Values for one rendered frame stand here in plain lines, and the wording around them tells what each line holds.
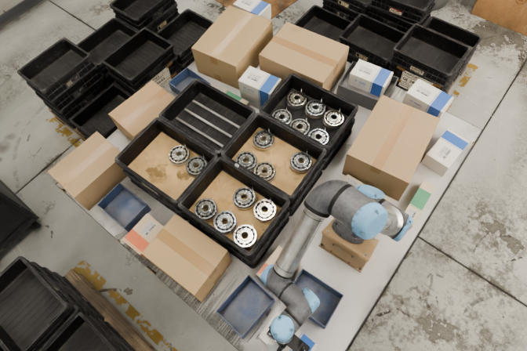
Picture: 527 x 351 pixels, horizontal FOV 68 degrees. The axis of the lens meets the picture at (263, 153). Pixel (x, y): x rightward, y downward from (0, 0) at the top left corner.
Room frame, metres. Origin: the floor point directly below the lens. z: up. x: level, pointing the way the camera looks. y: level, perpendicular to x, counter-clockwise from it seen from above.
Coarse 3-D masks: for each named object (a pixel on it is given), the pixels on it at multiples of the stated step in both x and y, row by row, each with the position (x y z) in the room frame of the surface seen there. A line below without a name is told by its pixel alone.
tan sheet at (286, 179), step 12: (252, 144) 1.03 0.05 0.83; (276, 144) 1.01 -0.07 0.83; (288, 144) 1.00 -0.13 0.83; (264, 156) 0.95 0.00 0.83; (276, 156) 0.95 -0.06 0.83; (288, 156) 0.94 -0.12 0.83; (276, 168) 0.88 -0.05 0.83; (288, 168) 0.87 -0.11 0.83; (276, 180) 0.81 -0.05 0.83; (288, 180) 0.81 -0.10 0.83; (300, 180) 0.80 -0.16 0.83; (288, 192) 0.75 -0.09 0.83
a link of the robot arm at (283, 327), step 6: (282, 312) 0.20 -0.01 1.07; (276, 318) 0.18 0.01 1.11; (282, 318) 0.18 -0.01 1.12; (288, 318) 0.18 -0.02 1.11; (276, 324) 0.16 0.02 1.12; (282, 324) 0.16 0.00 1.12; (288, 324) 0.16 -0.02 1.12; (294, 324) 0.16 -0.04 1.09; (276, 330) 0.14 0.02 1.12; (282, 330) 0.14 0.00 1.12; (288, 330) 0.14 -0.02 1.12; (294, 330) 0.14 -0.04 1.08; (276, 336) 0.13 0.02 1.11; (282, 336) 0.12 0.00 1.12; (288, 336) 0.12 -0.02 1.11; (282, 342) 0.11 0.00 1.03
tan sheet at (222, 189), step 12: (216, 180) 0.85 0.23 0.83; (228, 180) 0.84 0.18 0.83; (204, 192) 0.79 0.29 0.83; (216, 192) 0.79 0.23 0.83; (228, 192) 0.78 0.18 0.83; (216, 204) 0.72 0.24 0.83; (228, 204) 0.72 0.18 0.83; (240, 216) 0.65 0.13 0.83; (252, 216) 0.65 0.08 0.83; (264, 228) 0.59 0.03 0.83
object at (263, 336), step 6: (276, 312) 0.25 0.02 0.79; (270, 324) 0.20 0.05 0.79; (264, 330) 0.18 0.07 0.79; (264, 336) 0.16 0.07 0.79; (300, 336) 0.15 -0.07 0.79; (306, 336) 0.15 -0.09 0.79; (264, 342) 0.14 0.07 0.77; (270, 342) 0.14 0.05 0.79; (306, 342) 0.12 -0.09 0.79; (312, 342) 0.12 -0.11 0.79; (288, 348) 0.11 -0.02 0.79; (312, 348) 0.10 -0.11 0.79
